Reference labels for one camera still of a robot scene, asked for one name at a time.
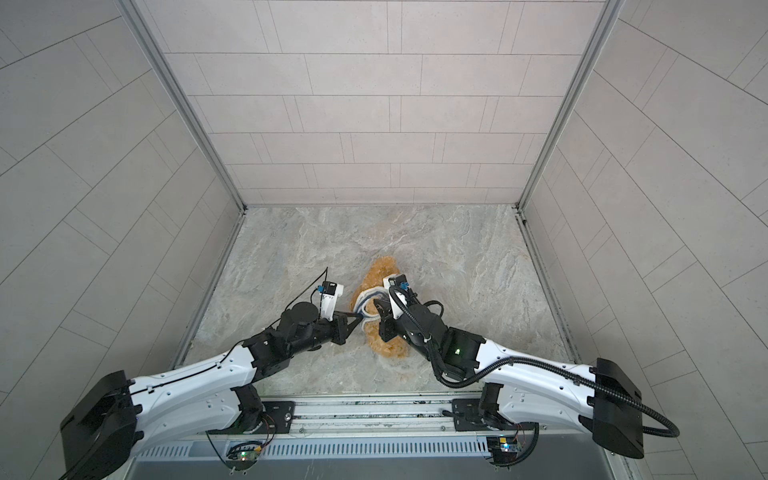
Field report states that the small circuit board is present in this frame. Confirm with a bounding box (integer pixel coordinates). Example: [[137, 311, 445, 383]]
[[486, 436, 521, 467], [227, 441, 264, 462]]

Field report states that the white ventilation grille strip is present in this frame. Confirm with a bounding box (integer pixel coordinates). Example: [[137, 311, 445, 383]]
[[137, 436, 491, 462]]

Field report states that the aluminium corner post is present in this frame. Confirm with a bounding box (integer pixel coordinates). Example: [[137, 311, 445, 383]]
[[116, 0, 247, 215], [517, 0, 623, 217]]

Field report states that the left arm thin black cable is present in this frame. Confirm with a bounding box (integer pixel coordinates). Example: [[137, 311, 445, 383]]
[[128, 266, 330, 391]]

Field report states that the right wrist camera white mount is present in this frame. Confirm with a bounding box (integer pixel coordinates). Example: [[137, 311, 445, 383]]
[[383, 274, 410, 319]]

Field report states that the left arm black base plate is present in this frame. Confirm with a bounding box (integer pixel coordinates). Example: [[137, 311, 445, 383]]
[[209, 401, 296, 435]]

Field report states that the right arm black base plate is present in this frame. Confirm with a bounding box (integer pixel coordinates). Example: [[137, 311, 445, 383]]
[[442, 398, 538, 433]]

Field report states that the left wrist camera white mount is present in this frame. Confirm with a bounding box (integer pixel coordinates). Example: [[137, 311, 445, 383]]
[[318, 281, 344, 321]]

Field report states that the right aluminium corner post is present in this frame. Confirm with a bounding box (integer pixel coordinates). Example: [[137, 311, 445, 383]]
[[517, 0, 623, 217]]

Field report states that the left small circuit board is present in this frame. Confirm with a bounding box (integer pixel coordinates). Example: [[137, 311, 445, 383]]
[[227, 441, 264, 462]]

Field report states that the right small circuit board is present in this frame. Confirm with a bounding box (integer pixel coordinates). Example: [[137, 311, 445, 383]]
[[486, 436, 521, 467]]

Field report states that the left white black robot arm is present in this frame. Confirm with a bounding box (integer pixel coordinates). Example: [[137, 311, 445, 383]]
[[60, 302, 363, 479]]

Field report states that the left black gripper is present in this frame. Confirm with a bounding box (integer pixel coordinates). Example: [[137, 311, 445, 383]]
[[286, 311, 365, 358]]

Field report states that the black corrugated cable conduit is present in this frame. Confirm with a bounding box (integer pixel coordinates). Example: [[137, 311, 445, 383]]
[[388, 284, 681, 439]]

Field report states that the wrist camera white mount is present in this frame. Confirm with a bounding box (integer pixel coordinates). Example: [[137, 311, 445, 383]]
[[318, 281, 344, 321], [383, 274, 410, 319]]

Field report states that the left aluminium corner post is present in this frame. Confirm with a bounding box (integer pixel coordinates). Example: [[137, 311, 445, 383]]
[[116, 0, 247, 215]]

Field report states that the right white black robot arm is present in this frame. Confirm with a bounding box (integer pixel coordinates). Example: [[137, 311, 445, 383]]
[[373, 298, 645, 459]]

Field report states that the aluminium mounting rail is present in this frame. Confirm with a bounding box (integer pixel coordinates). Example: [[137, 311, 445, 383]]
[[117, 392, 621, 443]]

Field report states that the brown teddy bear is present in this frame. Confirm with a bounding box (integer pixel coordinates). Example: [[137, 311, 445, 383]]
[[349, 256, 412, 360]]

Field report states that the blue white striped knit sweater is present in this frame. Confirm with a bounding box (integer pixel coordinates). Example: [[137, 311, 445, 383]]
[[353, 276, 392, 322]]

